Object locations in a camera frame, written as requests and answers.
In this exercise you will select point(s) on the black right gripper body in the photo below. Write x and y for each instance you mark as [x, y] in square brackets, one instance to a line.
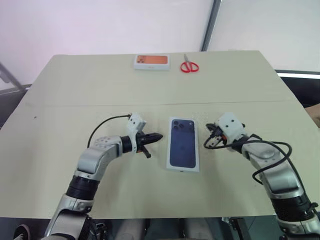
[220, 133]

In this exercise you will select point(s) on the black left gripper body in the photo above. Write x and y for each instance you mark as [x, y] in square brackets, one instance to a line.
[141, 140]

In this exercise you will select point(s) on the white box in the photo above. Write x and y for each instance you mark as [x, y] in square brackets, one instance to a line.
[152, 62]
[182, 145]

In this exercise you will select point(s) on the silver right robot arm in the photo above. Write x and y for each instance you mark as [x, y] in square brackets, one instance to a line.
[280, 175]

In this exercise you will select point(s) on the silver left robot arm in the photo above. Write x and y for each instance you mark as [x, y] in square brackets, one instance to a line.
[95, 155]

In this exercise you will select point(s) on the white box, orange phone print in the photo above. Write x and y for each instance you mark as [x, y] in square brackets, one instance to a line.
[152, 62]

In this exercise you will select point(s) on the brown cardboard box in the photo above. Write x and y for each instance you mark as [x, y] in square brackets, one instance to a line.
[314, 115]

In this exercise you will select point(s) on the beige rounded shape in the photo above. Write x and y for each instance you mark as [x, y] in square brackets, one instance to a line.
[131, 230]
[200, 230]

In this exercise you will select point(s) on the dark furniture with light strip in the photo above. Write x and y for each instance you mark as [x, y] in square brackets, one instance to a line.
[300, 85]

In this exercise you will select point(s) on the black vented block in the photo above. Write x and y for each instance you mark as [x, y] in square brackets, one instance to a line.
[98, 230]

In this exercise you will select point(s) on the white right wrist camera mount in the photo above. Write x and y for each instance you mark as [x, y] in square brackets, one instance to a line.
[231, 127]

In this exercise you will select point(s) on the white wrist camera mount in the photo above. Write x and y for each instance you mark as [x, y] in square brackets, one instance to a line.
[231, 127]
[136, 122]

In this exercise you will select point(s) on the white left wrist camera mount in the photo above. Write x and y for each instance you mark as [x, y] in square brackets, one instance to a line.
[136, 122]

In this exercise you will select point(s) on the grey metal bracket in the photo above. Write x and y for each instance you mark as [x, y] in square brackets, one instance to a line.
[236, 227]

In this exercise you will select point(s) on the grey vertical post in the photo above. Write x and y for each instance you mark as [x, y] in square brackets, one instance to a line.
[211, 25]

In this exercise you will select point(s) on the grey metal frame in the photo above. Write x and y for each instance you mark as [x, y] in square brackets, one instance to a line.
[11, 76]

